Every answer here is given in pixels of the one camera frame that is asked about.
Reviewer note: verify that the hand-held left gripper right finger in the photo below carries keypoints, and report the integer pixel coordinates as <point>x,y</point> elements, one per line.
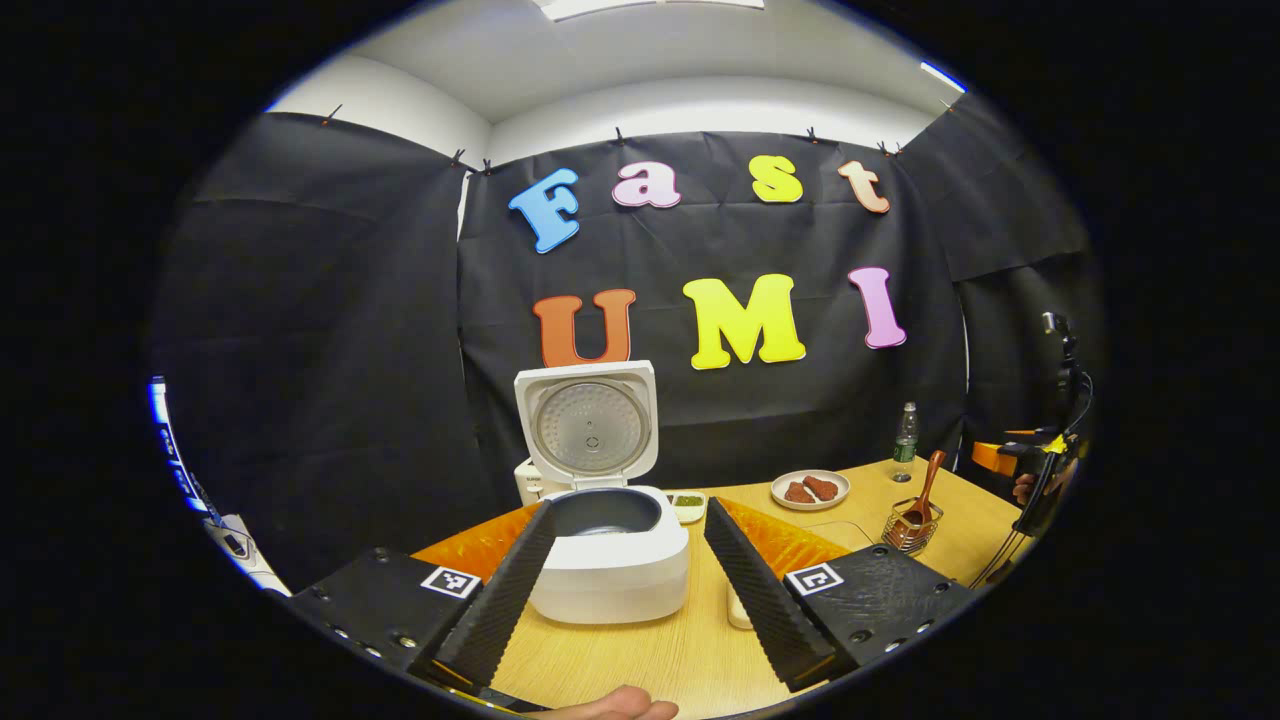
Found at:
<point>760,600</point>

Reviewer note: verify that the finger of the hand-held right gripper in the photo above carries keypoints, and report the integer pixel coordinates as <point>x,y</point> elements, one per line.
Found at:
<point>1025,433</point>
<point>990,455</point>

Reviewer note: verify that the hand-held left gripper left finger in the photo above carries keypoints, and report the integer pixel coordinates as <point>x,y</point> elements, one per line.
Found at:
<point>500,600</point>

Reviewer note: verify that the translucent rice container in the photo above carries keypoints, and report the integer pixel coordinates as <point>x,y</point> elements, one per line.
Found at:
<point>738,608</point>

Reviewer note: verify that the white rice cooker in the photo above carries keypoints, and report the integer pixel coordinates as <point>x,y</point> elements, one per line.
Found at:
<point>620,570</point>

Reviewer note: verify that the green glass bottle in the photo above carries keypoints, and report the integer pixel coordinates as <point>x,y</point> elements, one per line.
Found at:
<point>906,440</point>

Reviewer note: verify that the round white plate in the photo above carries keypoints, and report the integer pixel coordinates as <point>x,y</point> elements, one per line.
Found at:
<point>780,497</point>

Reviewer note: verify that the brown meat piece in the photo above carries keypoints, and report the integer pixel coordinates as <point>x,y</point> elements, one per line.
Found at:
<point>798,492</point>
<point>822,487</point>

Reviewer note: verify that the white toaster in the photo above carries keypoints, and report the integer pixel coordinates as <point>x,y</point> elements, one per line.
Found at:
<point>530,488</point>

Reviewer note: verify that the white condiment dish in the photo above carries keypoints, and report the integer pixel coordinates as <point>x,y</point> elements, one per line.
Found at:
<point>688,503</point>

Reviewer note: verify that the black backdrop cloth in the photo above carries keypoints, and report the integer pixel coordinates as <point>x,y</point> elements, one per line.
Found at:
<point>330,350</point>

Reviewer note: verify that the small ceiling light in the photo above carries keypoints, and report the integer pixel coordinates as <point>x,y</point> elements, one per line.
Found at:
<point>943,76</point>

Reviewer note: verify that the lit computer screen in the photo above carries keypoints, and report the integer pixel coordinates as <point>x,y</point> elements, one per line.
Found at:
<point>170,440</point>

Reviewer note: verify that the long ceiling light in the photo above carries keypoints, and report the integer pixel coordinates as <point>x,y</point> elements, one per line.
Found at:
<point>650,7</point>

